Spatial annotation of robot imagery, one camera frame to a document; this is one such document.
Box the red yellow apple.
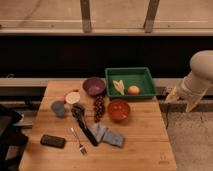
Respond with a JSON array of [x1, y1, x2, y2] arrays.
[[128, 85, 140, 95]]

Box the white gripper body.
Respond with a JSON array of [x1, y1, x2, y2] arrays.
[[177, 72, 213, 100]]

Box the orange red bowl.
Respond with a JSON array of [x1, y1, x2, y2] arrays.
[[107, 99, 131, 122]]

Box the black phone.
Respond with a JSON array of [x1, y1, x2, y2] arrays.
[[40, 134, 66, 148]]

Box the purple bowl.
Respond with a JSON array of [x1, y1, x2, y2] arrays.
[[82, 77, 106, 96]]

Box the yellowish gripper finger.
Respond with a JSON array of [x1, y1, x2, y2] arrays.
[[186, 98, 200, 112], [165, 87, 179, 103]]

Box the white round lid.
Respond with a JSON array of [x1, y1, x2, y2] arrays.
[[65, 92, 80, 104]]

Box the black chair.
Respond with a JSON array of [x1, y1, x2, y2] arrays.
[[0, 104, 28, 171]]

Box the blue grey plastic cup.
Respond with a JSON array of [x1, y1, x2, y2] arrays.
[[51, 101, 65, 117]]

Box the green plastic tray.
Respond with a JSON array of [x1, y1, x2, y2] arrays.
[[105, 67, 157, 100]]

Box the bunch of dark grapes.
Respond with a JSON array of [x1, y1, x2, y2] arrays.
[[94, 96, 105, 122]]

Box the blue grey folded cloth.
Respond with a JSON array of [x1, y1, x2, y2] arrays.
[[90, 122, 125, 148]]

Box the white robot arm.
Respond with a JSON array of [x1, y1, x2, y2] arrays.
[[166, 50, 213, 112]]

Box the black handled kitchen tool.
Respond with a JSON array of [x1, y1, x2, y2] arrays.
[[71, 103, 98, 146]]

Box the yellow banana peel toy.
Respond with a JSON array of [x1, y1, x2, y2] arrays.
[[113, 80, 124, 95]]

